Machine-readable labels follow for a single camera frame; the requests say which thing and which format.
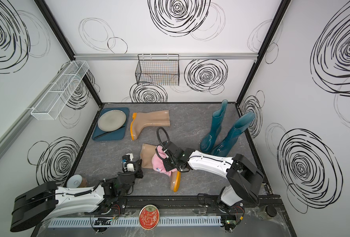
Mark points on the teal rectangular tray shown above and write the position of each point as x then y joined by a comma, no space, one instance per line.
119,134

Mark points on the grey wall rail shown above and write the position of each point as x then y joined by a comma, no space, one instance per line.
167,56

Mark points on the black mounting rail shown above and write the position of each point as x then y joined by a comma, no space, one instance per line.
212,204

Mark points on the black wire basket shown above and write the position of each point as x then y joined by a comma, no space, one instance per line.
159,72

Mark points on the white slotted cable duct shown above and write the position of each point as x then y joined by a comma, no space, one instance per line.
167,221

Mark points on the grey round plate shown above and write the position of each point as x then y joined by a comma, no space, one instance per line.
112,120

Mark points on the green rubber boot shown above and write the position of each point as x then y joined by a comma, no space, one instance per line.
239,127
207,143

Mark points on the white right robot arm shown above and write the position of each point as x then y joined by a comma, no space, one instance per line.
244,178

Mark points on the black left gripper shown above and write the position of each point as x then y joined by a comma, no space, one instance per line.
139,172

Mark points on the copper tape roll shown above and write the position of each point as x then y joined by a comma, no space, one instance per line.
76,181

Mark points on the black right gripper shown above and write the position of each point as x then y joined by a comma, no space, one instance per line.
168,167

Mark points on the pink microfiber cloth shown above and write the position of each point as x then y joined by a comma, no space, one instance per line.
157,161

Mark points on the white wire shelf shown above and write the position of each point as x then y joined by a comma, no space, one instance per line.
60,91

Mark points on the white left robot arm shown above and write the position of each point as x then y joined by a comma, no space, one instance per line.
48,200

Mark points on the beige rubber boot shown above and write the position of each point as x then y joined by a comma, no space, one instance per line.
141,120
147,153

